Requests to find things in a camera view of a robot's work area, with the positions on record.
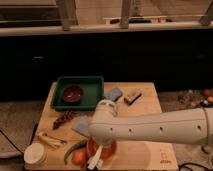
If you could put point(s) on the white handled black brush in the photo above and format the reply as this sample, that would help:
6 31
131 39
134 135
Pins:
95 158

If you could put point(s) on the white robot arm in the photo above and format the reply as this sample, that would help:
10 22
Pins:
192 126

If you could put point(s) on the brown wooden block brush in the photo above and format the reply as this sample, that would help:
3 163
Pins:
132 96

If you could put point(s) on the dark brown bowl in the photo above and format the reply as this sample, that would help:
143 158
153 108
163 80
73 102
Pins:
72 94

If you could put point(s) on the orange red bowl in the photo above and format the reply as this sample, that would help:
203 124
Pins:
106 152

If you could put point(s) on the blue grey sponge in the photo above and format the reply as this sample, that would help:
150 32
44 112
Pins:
114 94

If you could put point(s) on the green plastic tray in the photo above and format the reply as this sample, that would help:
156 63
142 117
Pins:
93 88

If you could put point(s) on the grey triangular cloth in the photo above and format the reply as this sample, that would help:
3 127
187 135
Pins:
81 125

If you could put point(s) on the brown pinecone-like item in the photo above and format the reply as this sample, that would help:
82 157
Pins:
67 116

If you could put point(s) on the green chili pepper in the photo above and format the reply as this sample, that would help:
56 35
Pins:
76 146

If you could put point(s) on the orange round fruit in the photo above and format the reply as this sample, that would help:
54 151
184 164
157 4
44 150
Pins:
79 157

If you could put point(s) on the yellow corn husk piece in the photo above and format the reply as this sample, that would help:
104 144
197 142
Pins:
51 141

